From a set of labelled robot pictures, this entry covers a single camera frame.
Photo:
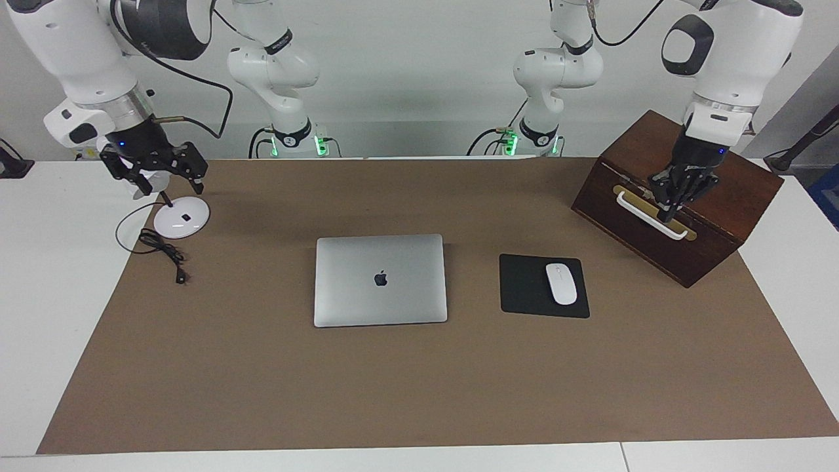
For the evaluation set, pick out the dark brown wooden box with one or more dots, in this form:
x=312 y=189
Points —
x=747 y=196

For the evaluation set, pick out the white desk lamp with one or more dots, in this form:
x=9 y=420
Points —
x=180 y=223

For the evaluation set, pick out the black clamp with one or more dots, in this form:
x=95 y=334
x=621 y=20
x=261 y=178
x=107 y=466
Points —
x=13 y=167

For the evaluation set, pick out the white wall socket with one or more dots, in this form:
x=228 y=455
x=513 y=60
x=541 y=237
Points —
x=82 y=155

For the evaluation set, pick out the black mouse pad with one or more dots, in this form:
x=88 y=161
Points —
x=524 y=288

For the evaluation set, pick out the brown paper table mat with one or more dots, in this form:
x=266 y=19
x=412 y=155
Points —
x=419 y=380

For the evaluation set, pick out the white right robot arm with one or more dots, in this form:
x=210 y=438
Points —
x=65 y=46

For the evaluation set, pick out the black stand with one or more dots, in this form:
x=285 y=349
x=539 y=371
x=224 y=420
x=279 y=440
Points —
x=796 y=147

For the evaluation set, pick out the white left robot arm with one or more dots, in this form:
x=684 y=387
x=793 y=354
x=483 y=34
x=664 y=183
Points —
x=734 y=59

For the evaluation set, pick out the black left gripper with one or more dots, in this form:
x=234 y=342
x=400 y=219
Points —
x=698 y=154

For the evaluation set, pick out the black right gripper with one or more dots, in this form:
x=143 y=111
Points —
x=141 y=147

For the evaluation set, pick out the white computer mouse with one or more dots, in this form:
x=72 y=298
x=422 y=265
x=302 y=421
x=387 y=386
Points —
x=562 y=285

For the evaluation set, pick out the silver grey Apple laptop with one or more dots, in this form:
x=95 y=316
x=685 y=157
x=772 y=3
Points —
x=354 y=282

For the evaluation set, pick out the blue object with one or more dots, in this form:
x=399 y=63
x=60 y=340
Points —
x=827 y=196

